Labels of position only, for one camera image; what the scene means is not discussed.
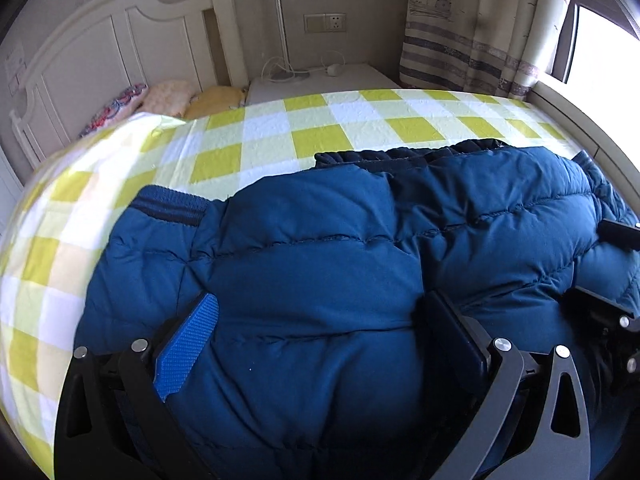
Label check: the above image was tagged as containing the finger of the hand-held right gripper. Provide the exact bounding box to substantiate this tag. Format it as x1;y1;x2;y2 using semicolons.
597;218;640;252
574;285;640;334

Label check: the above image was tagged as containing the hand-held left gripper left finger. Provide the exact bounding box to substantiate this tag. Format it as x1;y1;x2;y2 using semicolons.
54;291;221;480

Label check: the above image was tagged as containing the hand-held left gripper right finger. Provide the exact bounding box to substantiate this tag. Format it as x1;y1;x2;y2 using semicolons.
424;289;594;480

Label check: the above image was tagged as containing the blue puffer jacket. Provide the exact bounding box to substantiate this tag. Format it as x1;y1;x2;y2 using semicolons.
75;137;640;480

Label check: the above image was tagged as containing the window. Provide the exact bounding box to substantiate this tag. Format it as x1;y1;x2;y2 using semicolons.
550;0;640;103

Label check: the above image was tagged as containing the yellow checkered bed sheet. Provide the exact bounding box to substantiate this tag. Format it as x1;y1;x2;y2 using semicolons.
0;88;585;472

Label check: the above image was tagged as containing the white door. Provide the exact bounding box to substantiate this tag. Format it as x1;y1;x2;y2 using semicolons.
0;149;27;233

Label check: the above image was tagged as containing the yellow pillow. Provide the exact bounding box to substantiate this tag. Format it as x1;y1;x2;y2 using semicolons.
185;86;249;120

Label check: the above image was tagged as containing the cream checkered pillow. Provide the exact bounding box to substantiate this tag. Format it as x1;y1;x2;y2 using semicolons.
142;79;199;120

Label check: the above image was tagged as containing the floral patterned pillow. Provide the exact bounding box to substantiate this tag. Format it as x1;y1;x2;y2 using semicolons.
77;82;149;140

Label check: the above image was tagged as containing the boat print curtain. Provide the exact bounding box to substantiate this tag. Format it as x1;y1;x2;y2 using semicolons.
399;0;577;102

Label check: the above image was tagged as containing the white nightstand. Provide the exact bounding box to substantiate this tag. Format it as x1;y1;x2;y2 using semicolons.
247;62;402;107

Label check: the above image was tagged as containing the white wooden headboard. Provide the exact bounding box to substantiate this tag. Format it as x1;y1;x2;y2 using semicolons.
10;0;251;167

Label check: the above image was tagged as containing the silver table lamp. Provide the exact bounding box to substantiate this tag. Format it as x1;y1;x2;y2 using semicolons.
270;0;311;82

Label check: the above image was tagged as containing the white cable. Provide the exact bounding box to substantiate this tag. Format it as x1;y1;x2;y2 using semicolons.
299;62;347;78
260;54;292;79

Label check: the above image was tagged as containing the wall socket panel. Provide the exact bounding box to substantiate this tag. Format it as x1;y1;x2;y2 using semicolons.
303;12;347;34

